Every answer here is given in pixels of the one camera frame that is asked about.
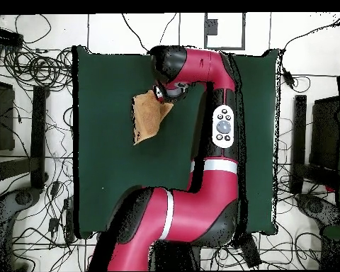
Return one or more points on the grey square frame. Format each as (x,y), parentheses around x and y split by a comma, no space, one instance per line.
(211,27)

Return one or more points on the black panel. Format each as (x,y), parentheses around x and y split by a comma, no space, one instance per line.
(325,133)

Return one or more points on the black stand leg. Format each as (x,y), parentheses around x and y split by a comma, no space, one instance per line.
(39,136)
(299,141)

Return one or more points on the dark green table cloth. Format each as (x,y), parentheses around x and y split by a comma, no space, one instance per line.
(116,170)

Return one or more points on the black power strip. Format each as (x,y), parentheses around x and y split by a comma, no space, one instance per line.
(69,223)

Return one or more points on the black power adapter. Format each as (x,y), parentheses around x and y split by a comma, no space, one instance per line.
(288,78)

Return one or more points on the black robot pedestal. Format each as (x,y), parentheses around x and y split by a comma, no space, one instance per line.
(175,255)

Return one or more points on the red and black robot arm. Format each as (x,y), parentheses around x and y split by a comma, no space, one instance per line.
(201,198)

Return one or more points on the black box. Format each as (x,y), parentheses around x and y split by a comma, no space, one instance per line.
(2,119)

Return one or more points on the tan terry towel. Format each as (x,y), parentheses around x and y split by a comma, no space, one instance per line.
(146,119)

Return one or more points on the dark wheeled stand base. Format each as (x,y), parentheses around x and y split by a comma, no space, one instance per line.
(314,206)
(22,198)

